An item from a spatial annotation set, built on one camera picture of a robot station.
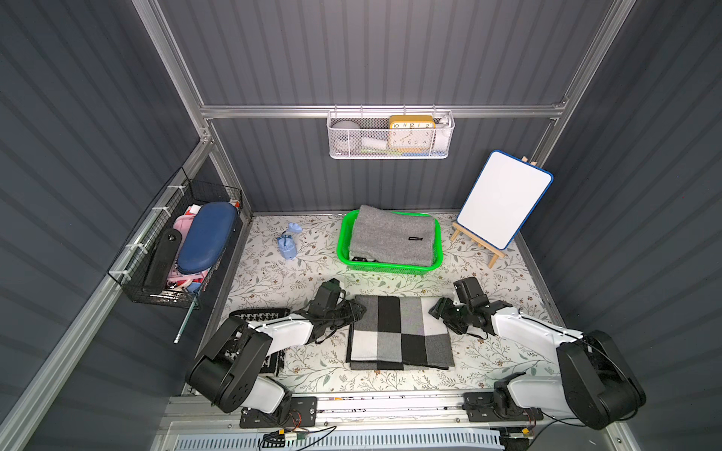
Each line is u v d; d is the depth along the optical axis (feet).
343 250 3.23
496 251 3.24
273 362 2.56
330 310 2.37
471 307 2.29
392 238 3.26
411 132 2.92
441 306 2.66
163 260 2.09
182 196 2.57
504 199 2.90
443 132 2.78
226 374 1.45
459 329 2.60
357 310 2.74
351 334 2.84
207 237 2.15
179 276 2.08
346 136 2.73
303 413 2.41
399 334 2.79
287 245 3.32
